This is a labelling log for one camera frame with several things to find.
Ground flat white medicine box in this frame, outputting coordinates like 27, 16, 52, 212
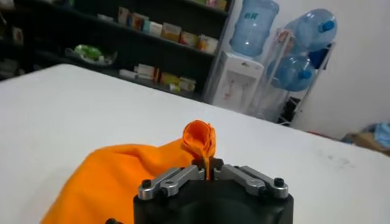
118, 68, 138, 80

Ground green yellow medicine box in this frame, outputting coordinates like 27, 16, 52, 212
158, 72, 181, 86

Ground white metal jug rack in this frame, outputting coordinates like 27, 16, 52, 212
247, 26, 338, 127

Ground orange t-shirt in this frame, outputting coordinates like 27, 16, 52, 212
39, 119, 218, 224

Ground white red medicine box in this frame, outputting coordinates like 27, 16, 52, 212
133, 63, 160, 82

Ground tilted white medicine box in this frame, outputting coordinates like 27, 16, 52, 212
118, 6, 130, 26

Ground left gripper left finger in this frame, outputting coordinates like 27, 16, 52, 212
137, 158, 208, 201

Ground blue water jug blue cap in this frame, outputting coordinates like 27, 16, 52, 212
284, 8, 338, 54
266, 54, 317, 93

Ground black shelf unit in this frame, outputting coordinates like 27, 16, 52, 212
0, 0, 236, 103

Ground labelled blue water jug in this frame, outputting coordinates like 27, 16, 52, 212
229, 0, 280, 58

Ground white water dispenser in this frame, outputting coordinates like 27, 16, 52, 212
211, 51, 266, 115

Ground light blue cloth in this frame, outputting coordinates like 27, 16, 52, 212
372, 122, 390, 150

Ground teal white medicine box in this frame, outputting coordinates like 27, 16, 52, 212
143, 19, 163, 38

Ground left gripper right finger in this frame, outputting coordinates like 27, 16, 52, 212
209, 157, 289, 200

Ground white green medicine box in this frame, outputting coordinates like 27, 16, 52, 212
179, 76, 197, 93

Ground stack of flat cardboard boxes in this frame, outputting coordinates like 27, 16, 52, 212
340, 131, 390, 158

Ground bowl with green packets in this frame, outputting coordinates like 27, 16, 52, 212
65, 43, 118, 67

